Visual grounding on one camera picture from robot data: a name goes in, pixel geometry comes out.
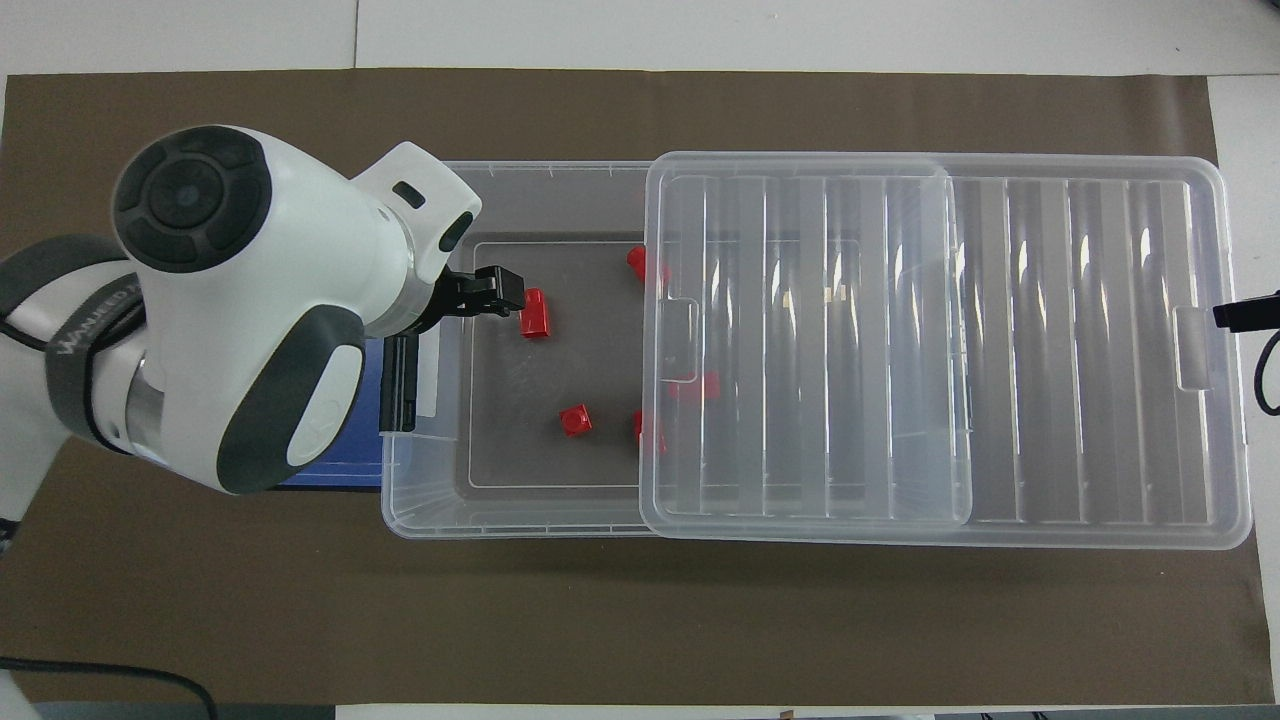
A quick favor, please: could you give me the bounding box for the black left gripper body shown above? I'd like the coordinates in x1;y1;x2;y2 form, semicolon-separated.
425;268;501;336

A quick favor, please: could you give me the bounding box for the clear ribbed plastic lid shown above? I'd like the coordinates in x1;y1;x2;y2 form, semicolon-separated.
638;150;1254;551

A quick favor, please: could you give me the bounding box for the black box latch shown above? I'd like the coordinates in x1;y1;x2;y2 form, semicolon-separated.
380;335;421;436

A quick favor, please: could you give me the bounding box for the clear plastic storage box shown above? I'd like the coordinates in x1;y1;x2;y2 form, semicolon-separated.
380;160;976;541

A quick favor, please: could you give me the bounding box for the blue plastic tray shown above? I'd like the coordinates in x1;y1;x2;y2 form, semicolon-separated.
278;338;387;491

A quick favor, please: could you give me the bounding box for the brown paper table mat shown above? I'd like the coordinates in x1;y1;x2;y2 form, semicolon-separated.
0;68;1280;707

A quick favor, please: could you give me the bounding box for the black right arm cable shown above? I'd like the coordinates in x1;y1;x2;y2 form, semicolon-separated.
1254;333;1280;417

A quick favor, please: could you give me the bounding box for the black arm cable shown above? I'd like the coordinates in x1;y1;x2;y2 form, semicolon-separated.
0;655;219;720
1254;333;1280;417

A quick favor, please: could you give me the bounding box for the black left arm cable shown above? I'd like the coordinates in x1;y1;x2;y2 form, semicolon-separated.
0;655;219;720

